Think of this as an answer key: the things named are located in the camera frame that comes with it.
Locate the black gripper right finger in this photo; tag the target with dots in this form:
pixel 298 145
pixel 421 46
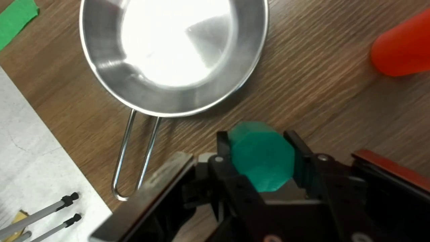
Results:
pixel 298 154

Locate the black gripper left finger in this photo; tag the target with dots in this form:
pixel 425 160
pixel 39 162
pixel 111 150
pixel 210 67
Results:
pixel 223 154

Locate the green block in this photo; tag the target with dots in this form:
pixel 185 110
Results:
pixel 262 156

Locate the orange folded cloth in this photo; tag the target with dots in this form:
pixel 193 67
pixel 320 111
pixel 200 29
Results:
pixel 403 47

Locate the grey tripod leg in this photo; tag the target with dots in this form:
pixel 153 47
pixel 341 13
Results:
pixel 38 214
pixel 58 226

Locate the green tape strip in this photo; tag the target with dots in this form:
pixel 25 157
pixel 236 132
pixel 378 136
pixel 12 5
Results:
pixel 15 20

